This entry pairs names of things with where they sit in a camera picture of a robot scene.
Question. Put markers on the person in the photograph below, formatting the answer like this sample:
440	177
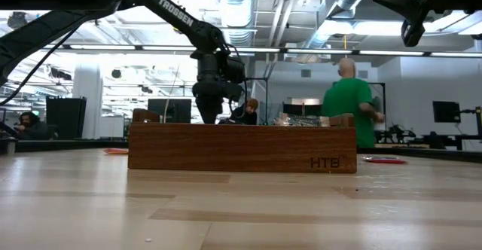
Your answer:
32	126
246	115
348	99

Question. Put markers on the black rig frame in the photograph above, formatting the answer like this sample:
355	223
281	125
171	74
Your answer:
266	103
384	90

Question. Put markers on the small grey cylinder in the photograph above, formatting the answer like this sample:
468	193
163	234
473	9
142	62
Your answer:
10	146

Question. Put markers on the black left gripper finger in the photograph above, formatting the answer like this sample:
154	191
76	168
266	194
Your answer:
206	110
217	110

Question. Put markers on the hanging black spotlight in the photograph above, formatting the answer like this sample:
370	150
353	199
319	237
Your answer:
17	21

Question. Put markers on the black desk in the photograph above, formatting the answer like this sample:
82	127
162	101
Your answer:
452	139

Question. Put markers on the white pillar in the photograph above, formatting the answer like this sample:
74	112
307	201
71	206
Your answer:
87	107

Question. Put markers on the black background robot arm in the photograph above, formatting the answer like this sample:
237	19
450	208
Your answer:
395	133

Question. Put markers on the small black monitor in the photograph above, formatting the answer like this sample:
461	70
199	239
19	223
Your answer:
446	111

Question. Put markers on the orange tea packet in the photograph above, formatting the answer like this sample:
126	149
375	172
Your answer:
116	151

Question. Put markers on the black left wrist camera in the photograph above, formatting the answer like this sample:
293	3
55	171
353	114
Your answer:
236	69

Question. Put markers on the wooden tea box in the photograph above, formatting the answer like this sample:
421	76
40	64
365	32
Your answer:
226	148

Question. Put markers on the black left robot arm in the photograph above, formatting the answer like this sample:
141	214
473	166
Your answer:
177	11

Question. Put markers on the green white snack packet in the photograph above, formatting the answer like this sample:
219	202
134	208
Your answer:
305	120

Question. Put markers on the red tea packet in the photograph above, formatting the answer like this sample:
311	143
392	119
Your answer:
384	160

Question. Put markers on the black partition panel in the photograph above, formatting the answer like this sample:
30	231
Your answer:
66	118

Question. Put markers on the long light strip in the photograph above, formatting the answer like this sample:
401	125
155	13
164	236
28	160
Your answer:
320	51

